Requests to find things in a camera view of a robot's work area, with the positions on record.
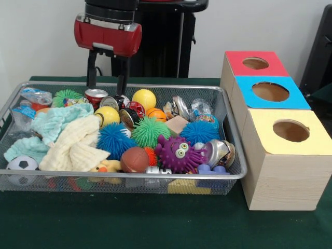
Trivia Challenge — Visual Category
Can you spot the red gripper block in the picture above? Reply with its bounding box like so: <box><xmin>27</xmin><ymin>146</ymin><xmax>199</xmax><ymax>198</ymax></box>
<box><xmin>73</xmin><ymin>14</ymin><xmax>143</xmax><ymax>95</ymax></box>

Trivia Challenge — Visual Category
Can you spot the crushed red soda can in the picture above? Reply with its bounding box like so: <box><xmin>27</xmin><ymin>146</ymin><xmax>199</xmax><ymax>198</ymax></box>
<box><xmin>85</xmin><ymin>88</ymin><xmax>108</xmax><ymax>109</ymax></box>

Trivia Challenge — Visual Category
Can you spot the shallow mesh bin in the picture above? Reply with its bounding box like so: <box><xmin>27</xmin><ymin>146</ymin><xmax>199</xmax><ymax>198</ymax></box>
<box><xmin>0</xmin><ymin>80</ymin><xmax>248</xmax><ymax>196</ymax></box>

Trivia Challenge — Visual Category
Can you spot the wooden box with three holes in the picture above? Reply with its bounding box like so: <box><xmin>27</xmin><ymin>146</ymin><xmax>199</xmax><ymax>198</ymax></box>
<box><xmin>219</xmin><ymin>50</ymin><xmax>332</xmax><ymax>211</ymax></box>

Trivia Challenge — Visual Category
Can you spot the yellow smiley ball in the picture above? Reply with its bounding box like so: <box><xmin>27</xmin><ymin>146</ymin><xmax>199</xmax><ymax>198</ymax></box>
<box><xmin>93</xmin><ymin>105</ymin><xmax>121</xmax><ymax>128</ymax></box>

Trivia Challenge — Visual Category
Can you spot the plain yellow ball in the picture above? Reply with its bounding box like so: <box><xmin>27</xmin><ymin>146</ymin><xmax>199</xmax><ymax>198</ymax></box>
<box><xmin>131</xmin><ymin>89</ymin><xmax>157</xmax><ymax>112</ymax></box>

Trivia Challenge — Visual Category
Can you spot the mint green cloth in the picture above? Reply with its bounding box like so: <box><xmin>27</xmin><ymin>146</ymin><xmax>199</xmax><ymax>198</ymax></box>
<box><xmin>4</xmin><ymin>102</ymin><xmax>96</xmax><ymax>163</ymax></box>

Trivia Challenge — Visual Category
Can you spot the blue spiky rubber ball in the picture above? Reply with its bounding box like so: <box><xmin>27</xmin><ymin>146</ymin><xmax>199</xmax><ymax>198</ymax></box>
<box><xmin>97</xmin><ymin>122</ymin><xmax>137</xmax><ymax>161</ymax></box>
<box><xmin>179</xmin><ymin>120</ymin><xmax>220</xmax><ymax>146</ymax></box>

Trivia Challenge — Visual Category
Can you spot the green spiky rubber ball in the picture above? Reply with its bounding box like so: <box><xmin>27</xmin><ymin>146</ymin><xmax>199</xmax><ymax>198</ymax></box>
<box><xmin>131</xmin><ymin>116</ymin><xmax>172</xmax><ymax>150</ymax></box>

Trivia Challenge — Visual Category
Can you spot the cream waffle cloth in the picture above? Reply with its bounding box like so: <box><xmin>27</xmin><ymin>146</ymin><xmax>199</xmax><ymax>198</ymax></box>
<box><xmin>38</xmin><ymin>115</ymin><xmax>112</xmax><ymax>172</ymax></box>

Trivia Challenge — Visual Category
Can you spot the brown toy football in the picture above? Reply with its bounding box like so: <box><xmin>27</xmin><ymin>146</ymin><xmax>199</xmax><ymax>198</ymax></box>
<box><xmin>119</xmin><ymin>147</ymin><xmax>150</xmax><ymax>174</ymax></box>

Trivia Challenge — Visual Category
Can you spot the purple spiky monster toy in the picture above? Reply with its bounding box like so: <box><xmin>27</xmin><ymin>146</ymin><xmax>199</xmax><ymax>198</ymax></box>
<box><xmin>155</xmin><ymin>134</ymin><xmax>208</xmax><ymax>174</ymax></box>

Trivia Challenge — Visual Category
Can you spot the black and white soccer ball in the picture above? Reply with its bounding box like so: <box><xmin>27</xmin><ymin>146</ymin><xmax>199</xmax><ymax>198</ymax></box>
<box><xmin>5</xmin><ymin>155</ymin><xmax>39</xmax><ymax>186</ymax></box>

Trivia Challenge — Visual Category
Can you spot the dark green table cloth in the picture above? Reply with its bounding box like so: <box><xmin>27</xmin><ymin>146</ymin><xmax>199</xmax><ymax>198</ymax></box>
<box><xmin>0</xmin><ymin>75</ymin><xmax>332</xmax><ymax>249</ymax></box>

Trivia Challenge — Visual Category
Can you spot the black stand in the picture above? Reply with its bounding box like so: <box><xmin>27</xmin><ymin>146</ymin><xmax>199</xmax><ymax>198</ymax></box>
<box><xmin>299</xmin><ymin>4</ymin><xmax>332</xmax><ymax>98</ymax></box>

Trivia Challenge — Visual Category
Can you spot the dark green side-table cloth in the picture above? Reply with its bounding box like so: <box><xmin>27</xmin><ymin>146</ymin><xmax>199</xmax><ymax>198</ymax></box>
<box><xmin>311</xmin><ymin>85</ymin><xmax>332</xmax><ymax>109</ymax></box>

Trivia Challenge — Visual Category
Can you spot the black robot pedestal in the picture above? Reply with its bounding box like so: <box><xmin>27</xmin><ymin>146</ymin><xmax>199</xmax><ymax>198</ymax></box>
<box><xmin>105</xmin><ymin>0</ymin><xmax>210</xmax><ymax>78</ymax></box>

